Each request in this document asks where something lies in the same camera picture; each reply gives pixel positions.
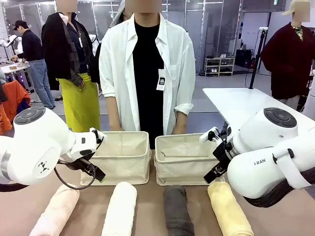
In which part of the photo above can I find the grey towel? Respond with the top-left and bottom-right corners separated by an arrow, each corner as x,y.
162,185 -> 195,236

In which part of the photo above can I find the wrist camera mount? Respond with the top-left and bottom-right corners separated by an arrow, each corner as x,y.
199,126 -> 223,145
89,127 -> 108,145

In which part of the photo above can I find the cream fabric storage basket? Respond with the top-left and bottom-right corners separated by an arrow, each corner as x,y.
154,132 -> 226,186
79,131 -> 151,186

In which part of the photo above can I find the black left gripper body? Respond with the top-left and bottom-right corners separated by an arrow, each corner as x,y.
78,158 -> 95,173

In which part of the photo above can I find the person in white shirt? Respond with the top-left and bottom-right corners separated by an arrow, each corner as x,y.
98,0 -> 196,149

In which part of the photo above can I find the black equipment case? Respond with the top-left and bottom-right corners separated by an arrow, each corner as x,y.
235,48 -> 254,68

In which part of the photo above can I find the mannequin black jacket yellow skirt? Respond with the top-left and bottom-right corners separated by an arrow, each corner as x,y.
41,0 -> 101,133

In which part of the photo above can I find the person's right forearm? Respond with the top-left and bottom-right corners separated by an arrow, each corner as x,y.
105,95 -> 123,126

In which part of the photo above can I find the beige hat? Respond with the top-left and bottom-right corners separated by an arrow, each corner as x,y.
282,0 -> 296,17

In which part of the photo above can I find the orange garment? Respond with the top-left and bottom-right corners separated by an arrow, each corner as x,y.
2,80 -> 32,123

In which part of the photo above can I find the black left arm cable sleeve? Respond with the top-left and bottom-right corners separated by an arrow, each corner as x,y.
0,181 -> 29,193

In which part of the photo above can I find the wooden shoe rack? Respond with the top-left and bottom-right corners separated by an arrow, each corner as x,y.
204,57 -> 236,77

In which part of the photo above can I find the grey hooded garment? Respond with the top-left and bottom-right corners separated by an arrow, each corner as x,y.
109,0 -> 131,28

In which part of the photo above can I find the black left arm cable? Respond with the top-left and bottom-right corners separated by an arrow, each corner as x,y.
53,157 -> 96,190

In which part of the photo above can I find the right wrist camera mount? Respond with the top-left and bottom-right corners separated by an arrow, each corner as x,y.
199,126 -> 223,145

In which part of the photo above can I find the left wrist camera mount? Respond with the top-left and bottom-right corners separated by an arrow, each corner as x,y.
89,127 -> 108,145

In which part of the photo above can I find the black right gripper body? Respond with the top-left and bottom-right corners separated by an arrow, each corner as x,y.
213,140 -> 238,170

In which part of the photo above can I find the pink towel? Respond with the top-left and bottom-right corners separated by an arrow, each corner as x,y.
29,183 -> 81,236

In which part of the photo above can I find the man with black cap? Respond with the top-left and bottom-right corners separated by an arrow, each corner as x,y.
11,20 -> 56,110

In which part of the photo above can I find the black arm cable sleeve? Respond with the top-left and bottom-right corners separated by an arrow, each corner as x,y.
243,167 -> 315,208
0,181 -> 29,193

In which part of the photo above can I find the mannequin in maroon sweater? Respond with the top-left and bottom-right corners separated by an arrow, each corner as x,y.
260,14 -> 315,111

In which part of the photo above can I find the black tripod pole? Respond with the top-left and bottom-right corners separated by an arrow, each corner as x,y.
249,27 -> 269,89

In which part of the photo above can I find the person's left forearm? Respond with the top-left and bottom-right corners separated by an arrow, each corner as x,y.
172,110 -> 189,130

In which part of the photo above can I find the white towel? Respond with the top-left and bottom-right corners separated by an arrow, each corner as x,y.
100,181 -> 138,236

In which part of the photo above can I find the white background work table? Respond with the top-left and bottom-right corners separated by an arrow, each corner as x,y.
0,61 -> 32,74

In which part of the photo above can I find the yellow towel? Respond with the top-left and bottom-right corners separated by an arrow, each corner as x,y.
207,181 -> 254,236

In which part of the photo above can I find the black right arm cable sleeve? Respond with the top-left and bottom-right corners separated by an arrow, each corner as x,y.
243,167 -> 315,208

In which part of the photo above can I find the paper clothing tag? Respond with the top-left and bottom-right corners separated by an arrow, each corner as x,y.
156,68 -> 166,91

